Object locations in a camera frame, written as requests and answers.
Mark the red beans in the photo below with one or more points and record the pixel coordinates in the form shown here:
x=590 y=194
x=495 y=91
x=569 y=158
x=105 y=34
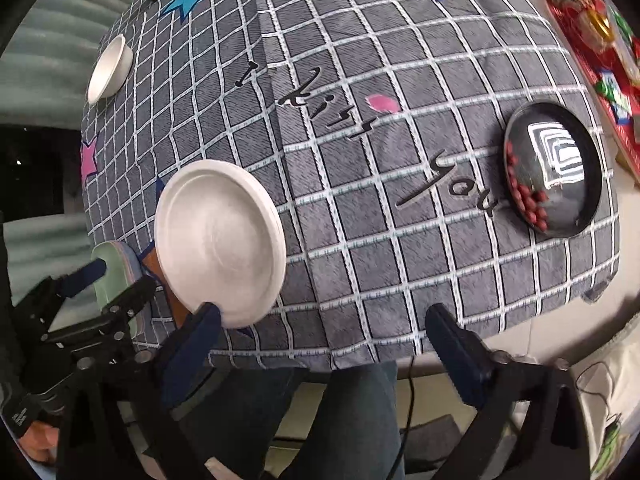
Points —
x=525 y=197

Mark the white printed cloth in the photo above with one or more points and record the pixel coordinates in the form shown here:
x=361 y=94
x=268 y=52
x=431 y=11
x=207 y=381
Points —
x=617 y=410

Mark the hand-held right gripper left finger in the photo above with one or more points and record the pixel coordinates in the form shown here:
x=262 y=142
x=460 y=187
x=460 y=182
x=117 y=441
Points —
x=192 y=355

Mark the green wrapped candy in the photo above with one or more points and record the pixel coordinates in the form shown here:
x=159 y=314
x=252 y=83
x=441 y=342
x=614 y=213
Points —
x=612 y=92

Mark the round steel plate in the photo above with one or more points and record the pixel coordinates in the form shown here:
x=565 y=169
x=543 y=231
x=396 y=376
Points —
x=560 y=175

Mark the green square plate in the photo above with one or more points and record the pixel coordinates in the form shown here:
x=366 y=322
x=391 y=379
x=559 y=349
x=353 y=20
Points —
x=110 y=287

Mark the grey checked tablecloth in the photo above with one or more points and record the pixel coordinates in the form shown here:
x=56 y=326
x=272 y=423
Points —
x=375 y=240

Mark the person's left hand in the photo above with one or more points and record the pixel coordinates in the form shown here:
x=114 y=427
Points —
x=40 y=442

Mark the pale green ribbed cover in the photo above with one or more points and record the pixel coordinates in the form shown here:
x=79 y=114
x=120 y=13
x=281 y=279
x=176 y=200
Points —
x=55 y=35

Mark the large white bowl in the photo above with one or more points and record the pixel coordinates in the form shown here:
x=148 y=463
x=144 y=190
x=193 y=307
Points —
x=282 y=255

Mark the gold lidded jar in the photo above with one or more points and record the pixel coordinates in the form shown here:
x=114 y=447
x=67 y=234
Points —
x=597 y=25

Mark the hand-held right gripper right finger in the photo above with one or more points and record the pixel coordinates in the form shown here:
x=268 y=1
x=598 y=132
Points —
x=457 y=360

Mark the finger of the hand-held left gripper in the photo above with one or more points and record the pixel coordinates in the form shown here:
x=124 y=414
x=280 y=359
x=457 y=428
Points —
x=87 y=273
x=132 y=297

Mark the red tray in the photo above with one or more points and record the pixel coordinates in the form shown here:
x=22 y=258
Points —
x=575 y=45

